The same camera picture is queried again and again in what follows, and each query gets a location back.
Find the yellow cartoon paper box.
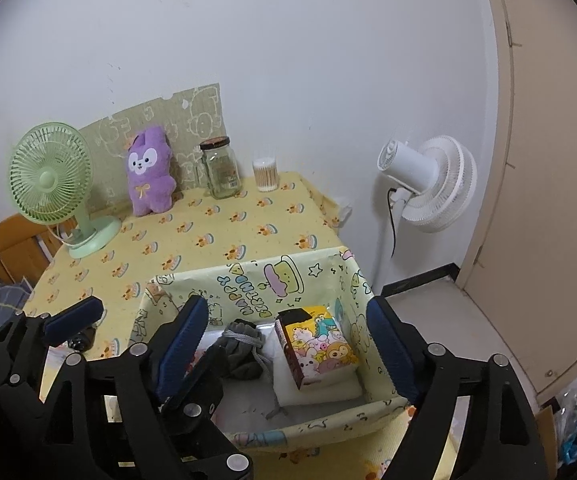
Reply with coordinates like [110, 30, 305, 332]
[129, 247, 422, 448]

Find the wooden bed headboard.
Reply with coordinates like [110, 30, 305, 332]
[0, 212, 76, 286]

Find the green cartoon printed board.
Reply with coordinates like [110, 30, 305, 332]
[77, 82, 226, 213]

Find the glass jar with dark lid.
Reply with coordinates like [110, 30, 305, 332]
[199, 136, 242, 199]

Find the yellow cake print tablecloth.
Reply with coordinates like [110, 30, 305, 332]
[21, 170, 464, 480]

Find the black fan power cable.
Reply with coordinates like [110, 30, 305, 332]
[387, 187, 400, 259]

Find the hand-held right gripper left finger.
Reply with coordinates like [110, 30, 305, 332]
[43, 295, 209, 480]

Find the white standing fan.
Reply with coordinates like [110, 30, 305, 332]
[373, 135, 478, 296]

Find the white cloth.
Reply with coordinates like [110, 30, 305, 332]
[263, 330, 367, 407]

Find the cartoon printed tissue packet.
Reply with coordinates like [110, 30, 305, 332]
[273, 305, 359, 392]

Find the purple plush toy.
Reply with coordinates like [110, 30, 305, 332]
[127, 126, 178, 218]

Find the beige door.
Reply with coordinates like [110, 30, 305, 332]
[461, 0, 577, 406]

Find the cotton swab container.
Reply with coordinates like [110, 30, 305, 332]
[252, 157, 280, 192]

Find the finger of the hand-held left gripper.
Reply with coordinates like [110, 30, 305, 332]
[161, 345, 254, 480]
[0, 296, 105, 411]

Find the black plastic bag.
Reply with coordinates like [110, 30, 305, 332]
[67, 327, 95, 353]

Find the grey drawstring pouch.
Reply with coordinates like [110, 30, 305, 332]
[216, 318, 289, 421]

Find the pink printed packet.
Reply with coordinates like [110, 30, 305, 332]
[191, 342, 219, 371]

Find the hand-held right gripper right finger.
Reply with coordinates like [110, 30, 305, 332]
[367, 295, 562, 480]

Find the green desk fan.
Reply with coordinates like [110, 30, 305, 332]
[8, 121, 122, 260]

